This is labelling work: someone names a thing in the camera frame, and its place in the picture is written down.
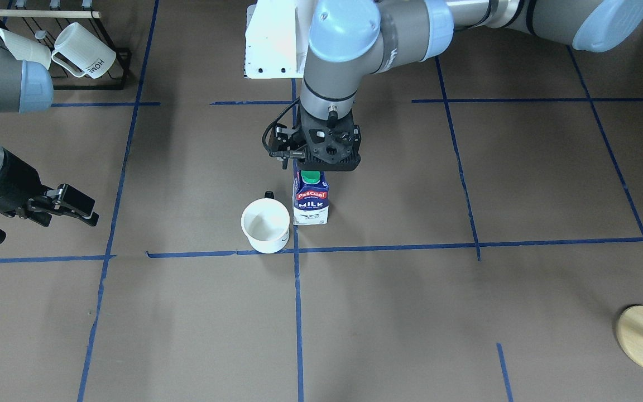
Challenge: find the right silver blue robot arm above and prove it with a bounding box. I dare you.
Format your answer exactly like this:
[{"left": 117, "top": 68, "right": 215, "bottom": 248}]
[{"left": 0, "top": 38, "right": 99, "bottom": 226}]

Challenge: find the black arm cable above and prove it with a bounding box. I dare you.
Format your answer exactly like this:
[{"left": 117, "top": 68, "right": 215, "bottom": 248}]
[{"left": 262, "top": 99, "right": 302, "bottom": 157}]

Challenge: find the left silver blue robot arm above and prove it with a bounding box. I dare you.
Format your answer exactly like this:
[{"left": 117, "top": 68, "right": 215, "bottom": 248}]
[{"left": 268, "top": 1, "right": 643, "bottom": 171}]

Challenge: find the blue white milk carton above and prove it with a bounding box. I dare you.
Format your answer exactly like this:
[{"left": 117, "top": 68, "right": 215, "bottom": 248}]
[{"left": 292, "top": 164, "right": 329, "bottom": 226}]

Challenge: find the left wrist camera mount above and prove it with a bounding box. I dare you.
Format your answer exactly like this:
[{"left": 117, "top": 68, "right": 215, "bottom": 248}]
[{"left": 267, "top": 124, "right": 307, "bottom": 170}]

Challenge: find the black wire mug rack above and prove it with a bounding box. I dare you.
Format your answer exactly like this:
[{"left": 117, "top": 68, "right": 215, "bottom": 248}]
[{"left": 0, "top": 1, "right": 132, "bottom": 90}]

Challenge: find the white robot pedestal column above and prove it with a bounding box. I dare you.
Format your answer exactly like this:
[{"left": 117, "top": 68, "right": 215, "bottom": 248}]
[{"left": 243, "top": 1, "right": 317, "bottom": 79}]

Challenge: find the white mug upper rack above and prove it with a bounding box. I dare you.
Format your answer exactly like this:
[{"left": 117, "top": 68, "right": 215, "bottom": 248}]
[{"left": 0, "top": 28, "right": 51, "bottom": 70}]

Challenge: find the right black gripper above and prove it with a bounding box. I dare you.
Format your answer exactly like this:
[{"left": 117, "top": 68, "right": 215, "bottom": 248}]
[{"left": 0, "top": 151, "right": 99, "bottom": 227}]

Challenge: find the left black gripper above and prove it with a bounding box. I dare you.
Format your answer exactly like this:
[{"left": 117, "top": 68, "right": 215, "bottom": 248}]
[{"left": 297, "top": 109, "right": 362, "bottom": 171}]

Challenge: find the white smiley face mug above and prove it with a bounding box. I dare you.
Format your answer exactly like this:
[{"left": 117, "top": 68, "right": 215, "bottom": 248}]
[{"left": 241, "top": 190, "right": 291, "bottom": 254}]

